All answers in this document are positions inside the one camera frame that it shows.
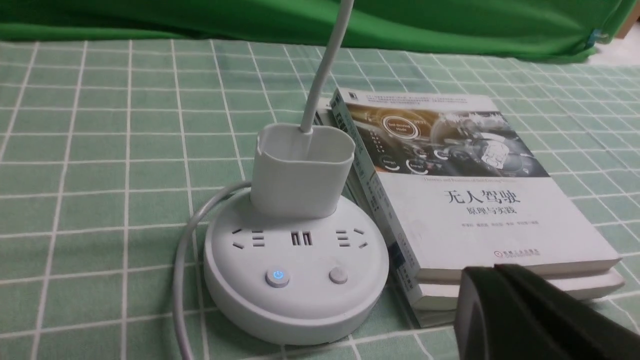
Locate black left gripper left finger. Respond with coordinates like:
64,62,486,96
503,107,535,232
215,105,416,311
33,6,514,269
454,267,571,360

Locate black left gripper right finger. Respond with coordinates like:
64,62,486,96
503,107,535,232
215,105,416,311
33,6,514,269
494,264,640,360

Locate white desk lamp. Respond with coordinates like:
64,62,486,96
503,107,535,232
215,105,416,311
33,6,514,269
173,0,389,354

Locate white top book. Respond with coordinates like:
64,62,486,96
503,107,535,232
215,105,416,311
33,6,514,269
331,87,622,283

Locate blue binder clip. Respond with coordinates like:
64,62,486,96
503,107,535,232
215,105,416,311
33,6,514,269
585,28,610,49

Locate green backdrop cloth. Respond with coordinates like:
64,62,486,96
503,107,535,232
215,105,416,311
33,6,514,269
0,0,636,64

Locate white lamp power cable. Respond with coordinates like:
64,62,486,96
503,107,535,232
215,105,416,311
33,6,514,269
172,180,252,360

